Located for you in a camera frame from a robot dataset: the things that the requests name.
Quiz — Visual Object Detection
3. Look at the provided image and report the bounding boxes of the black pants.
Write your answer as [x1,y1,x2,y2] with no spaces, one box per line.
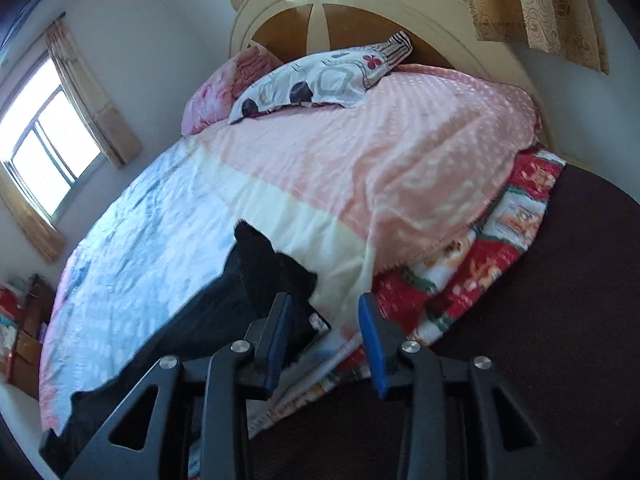
[40,221,318,476]

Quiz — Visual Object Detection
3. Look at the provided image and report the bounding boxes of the red plaid mattress sheet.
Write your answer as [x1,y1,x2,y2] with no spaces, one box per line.
[188,146,566,480]

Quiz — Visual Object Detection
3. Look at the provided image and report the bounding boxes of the brown wooden desk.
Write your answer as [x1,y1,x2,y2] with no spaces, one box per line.
[1,274,55,400]

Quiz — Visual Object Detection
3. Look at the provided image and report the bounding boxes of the left peach curtain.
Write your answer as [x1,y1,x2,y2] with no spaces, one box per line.
[1,164,66,263]

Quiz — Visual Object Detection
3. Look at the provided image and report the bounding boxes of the peach curtain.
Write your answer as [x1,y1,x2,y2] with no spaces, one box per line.
[43,18,142,168]
[1,164,66,263]

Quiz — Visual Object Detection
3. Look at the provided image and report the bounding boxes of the red gift bag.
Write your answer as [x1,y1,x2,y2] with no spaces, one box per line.
[0,286,22,361]

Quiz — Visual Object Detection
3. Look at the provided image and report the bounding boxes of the pink floral folded quilt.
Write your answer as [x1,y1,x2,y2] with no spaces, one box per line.
[180,44,282,136]

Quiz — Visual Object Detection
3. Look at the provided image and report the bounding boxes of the right peach curtain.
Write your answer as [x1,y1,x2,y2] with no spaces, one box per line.
[43,18,142,168]

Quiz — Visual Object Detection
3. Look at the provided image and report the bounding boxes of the far sliding window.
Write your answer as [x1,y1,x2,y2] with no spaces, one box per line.
[1,38,105,221]

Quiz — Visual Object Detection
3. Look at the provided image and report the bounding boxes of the white patterned pillow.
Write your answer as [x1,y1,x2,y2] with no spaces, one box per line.
[229,32,413,124]

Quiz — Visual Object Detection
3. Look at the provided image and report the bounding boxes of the cream wooden headboard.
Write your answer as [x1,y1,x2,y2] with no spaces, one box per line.
[229,0,547,119]

